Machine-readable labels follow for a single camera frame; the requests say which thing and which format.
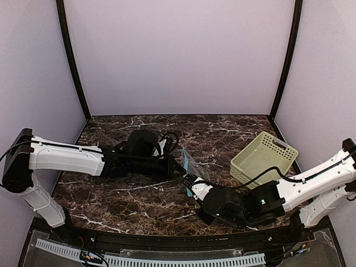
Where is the cream perforated plastic basket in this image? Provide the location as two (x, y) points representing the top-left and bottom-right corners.
(230, 131), (299, 184)

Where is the black left corner post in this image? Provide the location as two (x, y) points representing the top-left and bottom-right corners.
(56, 0), (92, 121)

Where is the clear zip top bag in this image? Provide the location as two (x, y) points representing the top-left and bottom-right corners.
(181, 147), (211, 197)

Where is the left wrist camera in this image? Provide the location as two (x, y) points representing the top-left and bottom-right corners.
(159, 131), (179, 157)

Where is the black front table rail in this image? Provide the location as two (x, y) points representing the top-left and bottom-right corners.
(50, 222), (329, 254)

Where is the white slotted cable duct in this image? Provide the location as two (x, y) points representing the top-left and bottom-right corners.
(36, 238), (266, 267)

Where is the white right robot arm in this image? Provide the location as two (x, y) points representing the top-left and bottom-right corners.
(188, 139), (355, 228)

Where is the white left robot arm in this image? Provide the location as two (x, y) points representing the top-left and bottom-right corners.
(1, 128), (186, 229)

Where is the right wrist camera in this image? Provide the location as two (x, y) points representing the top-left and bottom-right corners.
(183, 174), (213, 201)

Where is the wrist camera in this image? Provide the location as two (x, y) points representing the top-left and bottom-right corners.
(183, 174), (213, 201)
(159, 131), (179, 157)

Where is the black corner frame post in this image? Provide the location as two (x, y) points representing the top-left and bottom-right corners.
(269, 0), (303, 121)

